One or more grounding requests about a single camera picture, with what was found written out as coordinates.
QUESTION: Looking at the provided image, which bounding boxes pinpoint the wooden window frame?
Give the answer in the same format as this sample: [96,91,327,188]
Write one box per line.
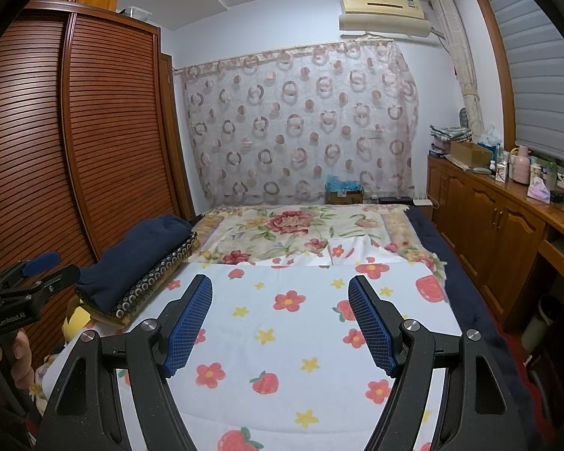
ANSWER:
[470,0,520,151]

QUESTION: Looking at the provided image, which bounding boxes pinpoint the white strawberry flower quilt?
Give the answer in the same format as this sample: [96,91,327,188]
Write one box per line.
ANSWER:
[42,239,503,451]

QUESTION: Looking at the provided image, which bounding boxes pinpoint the wooden sideboard cabinet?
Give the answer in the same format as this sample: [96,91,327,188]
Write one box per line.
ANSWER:
[425,155,564,334]

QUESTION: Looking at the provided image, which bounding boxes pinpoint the navy printed t-shirt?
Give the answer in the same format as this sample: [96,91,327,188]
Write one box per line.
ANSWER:
[75,215,193,311]

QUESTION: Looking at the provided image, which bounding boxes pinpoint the tied beige curtain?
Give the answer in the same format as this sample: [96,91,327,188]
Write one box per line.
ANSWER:
[429,0,485,144]

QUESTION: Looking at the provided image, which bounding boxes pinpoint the beige wall air conditioner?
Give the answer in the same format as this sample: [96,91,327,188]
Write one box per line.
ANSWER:
[338,0,435,41]

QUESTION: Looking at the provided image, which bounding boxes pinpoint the stack of folded cloths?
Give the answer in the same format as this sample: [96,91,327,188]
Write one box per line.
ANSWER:
[430,124,473,142]

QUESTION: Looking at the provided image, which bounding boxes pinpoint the cardboard box with blue cloth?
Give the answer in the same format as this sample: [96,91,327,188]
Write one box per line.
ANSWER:
[326,174,365,205]

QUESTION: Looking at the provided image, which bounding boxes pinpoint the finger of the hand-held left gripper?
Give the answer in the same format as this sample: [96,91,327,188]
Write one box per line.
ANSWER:
[0,251,62,287]
[14,264,82,304]

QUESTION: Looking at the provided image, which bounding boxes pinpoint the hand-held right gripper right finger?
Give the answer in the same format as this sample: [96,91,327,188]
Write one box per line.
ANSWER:
[348,275,529,451]

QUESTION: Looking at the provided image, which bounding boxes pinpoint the sheer circle-patterned curtain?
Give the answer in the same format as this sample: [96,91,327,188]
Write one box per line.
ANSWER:
[179,40,419,207]

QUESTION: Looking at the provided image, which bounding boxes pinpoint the grey window roller blind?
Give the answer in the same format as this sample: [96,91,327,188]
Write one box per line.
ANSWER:
[482,0,564,167]

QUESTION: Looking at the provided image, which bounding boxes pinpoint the navy bed blanket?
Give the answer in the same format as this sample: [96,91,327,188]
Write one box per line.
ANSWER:
[406,207,546,451]

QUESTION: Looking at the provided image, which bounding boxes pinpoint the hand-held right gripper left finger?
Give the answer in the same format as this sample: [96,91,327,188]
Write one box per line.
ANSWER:
[36,273,214,451]

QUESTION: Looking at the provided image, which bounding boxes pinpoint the person's left hand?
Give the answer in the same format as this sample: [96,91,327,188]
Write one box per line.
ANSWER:
[5,330,35,407]

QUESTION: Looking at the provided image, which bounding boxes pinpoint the open brown cardboard box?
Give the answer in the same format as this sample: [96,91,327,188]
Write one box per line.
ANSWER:
[450,141,493,165]

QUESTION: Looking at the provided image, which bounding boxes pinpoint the pink thermos jug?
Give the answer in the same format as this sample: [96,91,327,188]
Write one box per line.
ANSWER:
[510,147,531,185]

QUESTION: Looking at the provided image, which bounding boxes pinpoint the pink tissue pack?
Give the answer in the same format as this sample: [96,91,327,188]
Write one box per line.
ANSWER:
[526,177,550,204]

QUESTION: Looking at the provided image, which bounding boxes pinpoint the rose floral blanket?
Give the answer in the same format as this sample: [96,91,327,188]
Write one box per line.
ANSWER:
[188,203,445,273]

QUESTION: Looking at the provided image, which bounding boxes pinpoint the brown louvered wooden wardrobe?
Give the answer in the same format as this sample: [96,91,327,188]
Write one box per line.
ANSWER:
[0,0,193,367]

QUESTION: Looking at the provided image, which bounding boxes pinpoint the white wastebasket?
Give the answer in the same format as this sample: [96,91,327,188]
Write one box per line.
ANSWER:
[522,295,562,351]

